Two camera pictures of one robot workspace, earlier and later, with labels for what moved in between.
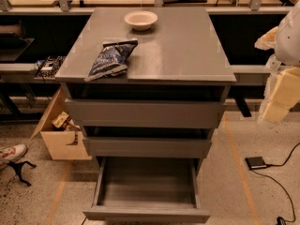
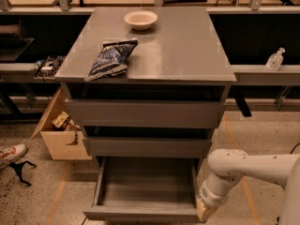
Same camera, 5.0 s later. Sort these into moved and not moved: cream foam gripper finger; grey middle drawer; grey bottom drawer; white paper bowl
Moved: cream foam gripper finger
Not moved: grey middle drawer; white paper bowl; grey bottom drawer
